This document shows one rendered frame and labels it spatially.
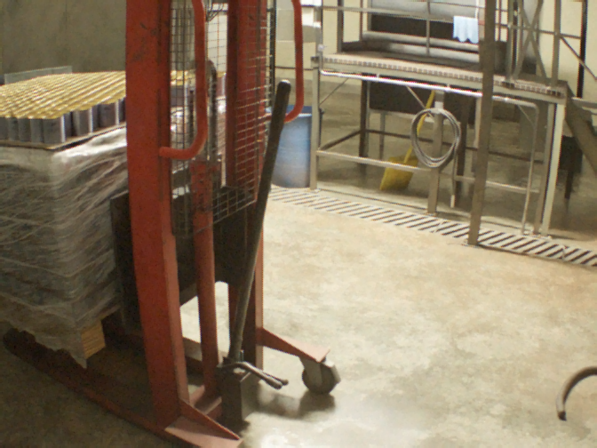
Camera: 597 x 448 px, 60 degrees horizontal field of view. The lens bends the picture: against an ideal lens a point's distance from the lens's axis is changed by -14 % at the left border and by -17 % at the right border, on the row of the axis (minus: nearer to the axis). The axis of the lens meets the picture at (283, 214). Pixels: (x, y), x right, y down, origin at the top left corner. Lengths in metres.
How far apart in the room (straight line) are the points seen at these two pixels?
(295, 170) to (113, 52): 1.93
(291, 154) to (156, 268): 3.15
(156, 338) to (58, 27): 4.36
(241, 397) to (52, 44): 4.48
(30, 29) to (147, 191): 4.71
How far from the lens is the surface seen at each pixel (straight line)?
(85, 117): 1.76
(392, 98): 5.83
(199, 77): 1.50
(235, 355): 2.11
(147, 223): 1.72
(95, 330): 1.90
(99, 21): 5.38
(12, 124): 1.85
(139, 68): 1.62
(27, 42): 6.29
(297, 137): 4.75
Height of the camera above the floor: 1.51
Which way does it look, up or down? 21 degrees down
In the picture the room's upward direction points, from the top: 1 degrees clockwise
